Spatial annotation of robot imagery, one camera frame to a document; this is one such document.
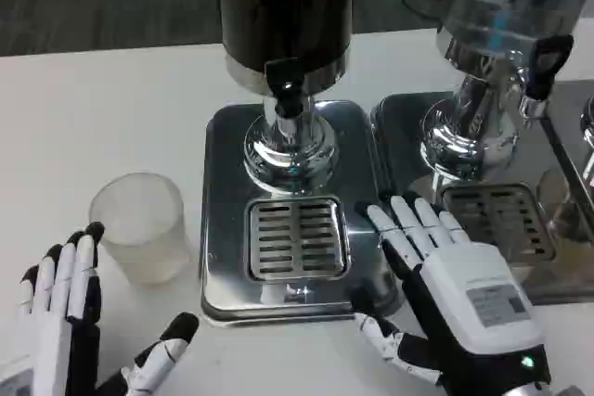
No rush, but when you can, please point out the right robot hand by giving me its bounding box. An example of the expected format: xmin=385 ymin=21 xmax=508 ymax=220
xmin=350 ymin=191 xmax=553 ymax=390

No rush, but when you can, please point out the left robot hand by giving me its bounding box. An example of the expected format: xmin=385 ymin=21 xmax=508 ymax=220
xmin=0 ymin=222 xmax=200 ymax=396

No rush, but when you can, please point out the steel drip grid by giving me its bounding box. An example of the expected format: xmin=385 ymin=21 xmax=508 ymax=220
xmin=440 ymin=182 xmax=558 ymax=263
xmin=249 ymin=199 xmax=349 ymax=279

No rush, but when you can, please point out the clear ribbed glass cup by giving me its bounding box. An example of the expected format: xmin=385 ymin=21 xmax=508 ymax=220
xmin=88 ymin=172 xmax=192 ymax=287

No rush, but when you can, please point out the steel base tray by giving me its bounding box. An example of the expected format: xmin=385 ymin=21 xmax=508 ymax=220
xmin=370 ymin=89 xmax=594 ymax=307
xmin=200 ymin=99 xmax=403 ymax=323

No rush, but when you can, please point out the black tap of steel dispenser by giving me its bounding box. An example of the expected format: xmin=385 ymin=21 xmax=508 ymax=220
xmin=518 ymin=34 xmax=575 ymax=128

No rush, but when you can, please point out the shiny steel drink dispenser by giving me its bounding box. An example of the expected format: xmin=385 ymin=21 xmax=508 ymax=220
xmin=420 ymin=0 xmax=594 ymax=177

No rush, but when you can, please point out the black tap of dark dispenser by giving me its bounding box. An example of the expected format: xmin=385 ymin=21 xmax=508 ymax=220
xmin=264 ymin=57 xmax=313 ymax=120

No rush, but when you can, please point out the dark tank drink dispenser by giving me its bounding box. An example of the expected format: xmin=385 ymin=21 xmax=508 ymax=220
xmin=211 ymin=0 xmax=356 ymax=197

